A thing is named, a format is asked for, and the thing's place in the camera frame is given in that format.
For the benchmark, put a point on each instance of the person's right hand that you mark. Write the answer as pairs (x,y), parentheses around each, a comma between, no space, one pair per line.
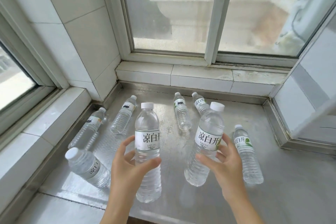
(231,171)

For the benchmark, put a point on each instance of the person's left hand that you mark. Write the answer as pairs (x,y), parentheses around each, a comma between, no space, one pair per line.
(123,171)

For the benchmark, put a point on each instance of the person's right middle finger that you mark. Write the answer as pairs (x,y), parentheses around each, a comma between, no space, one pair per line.
(221,155)

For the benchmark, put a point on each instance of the person's right thumb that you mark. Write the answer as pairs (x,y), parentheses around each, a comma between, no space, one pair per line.
(206,160)

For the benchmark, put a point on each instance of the person's left middle finger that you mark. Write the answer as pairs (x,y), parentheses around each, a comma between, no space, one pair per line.
(130,157)

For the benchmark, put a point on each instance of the person's left thumb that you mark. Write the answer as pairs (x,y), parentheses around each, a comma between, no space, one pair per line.
(149,163)

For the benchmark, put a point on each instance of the clear plastic water bottle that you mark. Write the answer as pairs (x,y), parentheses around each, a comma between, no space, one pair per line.
(207,132)
(147,126)

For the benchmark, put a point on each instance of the person's left forearm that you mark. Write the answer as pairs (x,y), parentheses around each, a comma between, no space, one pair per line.
(120,206)

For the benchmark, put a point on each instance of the person's right forearm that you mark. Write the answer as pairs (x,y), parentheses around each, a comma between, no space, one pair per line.
(242,210)

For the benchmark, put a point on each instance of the group of small water bottles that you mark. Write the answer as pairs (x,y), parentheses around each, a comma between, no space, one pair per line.
(88,166)

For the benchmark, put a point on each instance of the white open window sash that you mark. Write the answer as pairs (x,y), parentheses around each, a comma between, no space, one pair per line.
(309,116)

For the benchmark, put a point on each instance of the white building ledge outside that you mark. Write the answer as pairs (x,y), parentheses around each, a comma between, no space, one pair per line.
(183,3)

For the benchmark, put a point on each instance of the white outdoor appliance cover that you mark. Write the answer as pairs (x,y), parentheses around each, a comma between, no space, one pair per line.
(307,3)

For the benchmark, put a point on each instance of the white sliding window frame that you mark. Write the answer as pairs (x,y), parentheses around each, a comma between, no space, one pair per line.
(214,42)

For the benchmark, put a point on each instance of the white side window frame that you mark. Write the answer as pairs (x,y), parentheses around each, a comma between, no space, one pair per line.
(34,74)

